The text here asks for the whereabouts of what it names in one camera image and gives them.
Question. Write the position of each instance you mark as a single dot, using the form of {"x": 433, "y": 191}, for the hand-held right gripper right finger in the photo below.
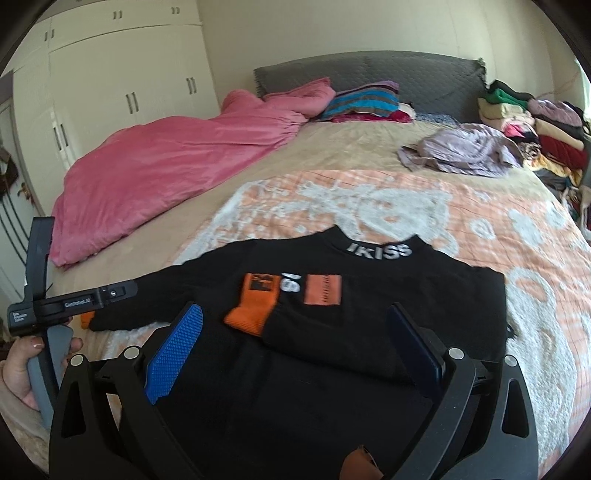
{"x": 415, "y": 350}

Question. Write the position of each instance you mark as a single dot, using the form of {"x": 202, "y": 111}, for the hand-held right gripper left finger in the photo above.
{"x": 178, "y": 350}

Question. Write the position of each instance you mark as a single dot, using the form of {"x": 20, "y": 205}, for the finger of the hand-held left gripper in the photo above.
{"x": 117, "y": 294}

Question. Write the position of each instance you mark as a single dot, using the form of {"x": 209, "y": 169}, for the black sweater with orange cuffs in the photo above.
{"x": 323, "y": 369}

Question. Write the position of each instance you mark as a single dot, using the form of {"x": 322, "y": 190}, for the pile of folded clothes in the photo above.
{"x": 554, "y": 143}

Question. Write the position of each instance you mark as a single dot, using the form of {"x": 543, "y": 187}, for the striped folded clothes stack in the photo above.
{"x": 364, "y": 99}

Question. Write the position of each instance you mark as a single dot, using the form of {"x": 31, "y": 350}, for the person's left hand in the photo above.
{"x": 14, "y": 369}

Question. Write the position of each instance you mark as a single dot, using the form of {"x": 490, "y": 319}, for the cream fluffy rug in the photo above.
{"x": 18, "y": 424}

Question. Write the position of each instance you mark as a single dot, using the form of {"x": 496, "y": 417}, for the pink duvet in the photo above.
{"x": 161, "y": 161}

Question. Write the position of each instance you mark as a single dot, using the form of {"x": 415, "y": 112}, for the dark hanging bag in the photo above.
{"x": 7, "y": 168}

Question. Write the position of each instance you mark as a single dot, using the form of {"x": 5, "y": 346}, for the peach and white patterned blanket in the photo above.
{"x": 369, "y": 203}

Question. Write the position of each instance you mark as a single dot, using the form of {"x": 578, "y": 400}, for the lilac crumpled garment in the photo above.
{"x": 461, "y": 147}

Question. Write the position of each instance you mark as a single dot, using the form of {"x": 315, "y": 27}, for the bed with beige sheet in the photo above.
{"x": 351, "y": 143}

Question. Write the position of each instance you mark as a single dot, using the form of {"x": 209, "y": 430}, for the white wardrobe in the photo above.
{"x": 115, "y": 60}

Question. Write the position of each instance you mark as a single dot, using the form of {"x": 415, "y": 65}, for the magenta cloth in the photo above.
{"x": 369, "y": 118}

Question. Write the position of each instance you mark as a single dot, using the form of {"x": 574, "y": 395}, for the grey padded headboard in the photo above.
{"x": 415, "y": 74}

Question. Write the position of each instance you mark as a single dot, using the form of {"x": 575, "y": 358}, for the cream curtain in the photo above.
{"x": 584, "y": 101}

